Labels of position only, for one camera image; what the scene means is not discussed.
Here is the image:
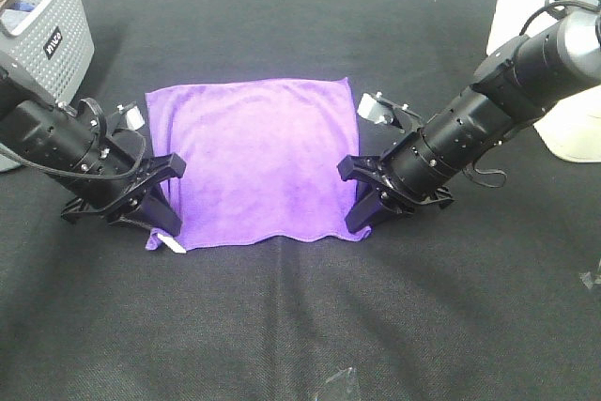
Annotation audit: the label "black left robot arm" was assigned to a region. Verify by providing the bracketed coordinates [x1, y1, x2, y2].
[1, 57, 186, 236]

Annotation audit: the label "purple microfiber towel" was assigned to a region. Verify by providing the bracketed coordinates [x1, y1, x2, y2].
[145, 78, 371, 253]

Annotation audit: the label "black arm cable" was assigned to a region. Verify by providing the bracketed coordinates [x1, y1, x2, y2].
[0, 131, 147, 182]
[462, 0, 601, 189]

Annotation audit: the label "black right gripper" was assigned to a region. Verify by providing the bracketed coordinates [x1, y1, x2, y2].
[337, 155, 455, 233]

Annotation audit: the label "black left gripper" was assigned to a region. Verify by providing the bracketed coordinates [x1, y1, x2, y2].
[60, 153, 186, 236]

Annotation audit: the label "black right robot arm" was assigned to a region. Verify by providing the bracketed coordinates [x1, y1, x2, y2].
[337, 1, 600, 233]

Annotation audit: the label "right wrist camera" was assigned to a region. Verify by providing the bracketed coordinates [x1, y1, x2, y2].
[357, 92, 424, 133]

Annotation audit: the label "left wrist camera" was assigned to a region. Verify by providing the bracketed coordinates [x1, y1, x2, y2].
[116, 103, 146, 131]

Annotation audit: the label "grey perforated laundry basket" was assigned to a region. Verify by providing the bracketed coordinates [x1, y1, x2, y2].
[0, 0, 96, 173]

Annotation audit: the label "clothes inside grey basket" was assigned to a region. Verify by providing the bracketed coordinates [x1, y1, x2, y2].
[1, 0, 35, 31]

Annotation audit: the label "black table cover cloth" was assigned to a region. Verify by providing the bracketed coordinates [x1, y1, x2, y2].
[1, 0, 600, 400]

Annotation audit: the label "white plastic storage bin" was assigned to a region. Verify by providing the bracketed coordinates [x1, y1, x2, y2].
[486, 0, 600, 163]

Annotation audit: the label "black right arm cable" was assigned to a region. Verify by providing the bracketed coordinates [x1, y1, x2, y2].
[462, 0, 601, 189]

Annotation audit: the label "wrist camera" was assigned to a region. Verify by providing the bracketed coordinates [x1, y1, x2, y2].
[357, 92, 424, 133]
[116, 103, 146, 131]

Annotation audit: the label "clear tape piece right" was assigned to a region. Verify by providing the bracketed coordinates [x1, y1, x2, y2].
[578, 261, 601, 291]

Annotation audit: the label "clear tape piece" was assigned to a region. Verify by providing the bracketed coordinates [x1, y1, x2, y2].
[578, 261, 601, 291]
[312, 367, 361, 401]

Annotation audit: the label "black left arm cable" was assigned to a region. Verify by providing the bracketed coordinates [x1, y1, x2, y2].
[0, 131, 147, 182]

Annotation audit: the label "clear tape piece bottom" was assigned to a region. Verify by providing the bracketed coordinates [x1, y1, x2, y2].
[312, 367, 361, 401]

